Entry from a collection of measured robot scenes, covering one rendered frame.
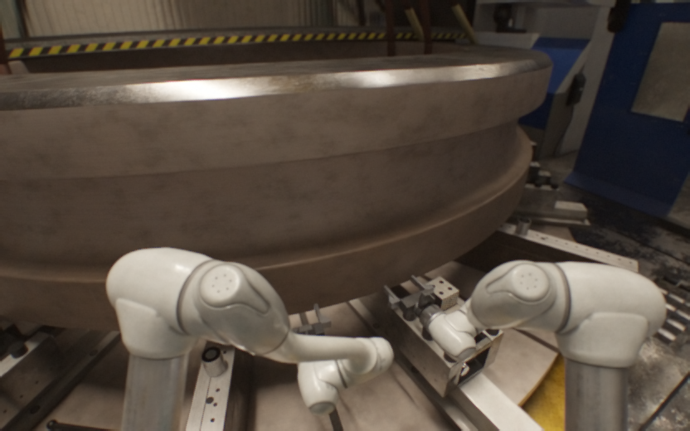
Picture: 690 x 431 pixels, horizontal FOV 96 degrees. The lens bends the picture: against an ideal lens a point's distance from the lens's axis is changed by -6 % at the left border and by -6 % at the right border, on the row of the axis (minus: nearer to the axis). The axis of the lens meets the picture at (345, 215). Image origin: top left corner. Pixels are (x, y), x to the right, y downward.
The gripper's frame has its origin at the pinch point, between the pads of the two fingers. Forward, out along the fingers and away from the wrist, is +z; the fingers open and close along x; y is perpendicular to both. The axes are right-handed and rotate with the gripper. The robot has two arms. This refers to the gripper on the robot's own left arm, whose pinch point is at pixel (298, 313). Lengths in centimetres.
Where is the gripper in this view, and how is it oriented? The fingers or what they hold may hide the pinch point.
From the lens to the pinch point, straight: 128.7
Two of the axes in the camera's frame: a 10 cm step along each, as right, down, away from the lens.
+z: -2.9, -4.6, 8.4
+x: 9.6, -1.5, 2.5
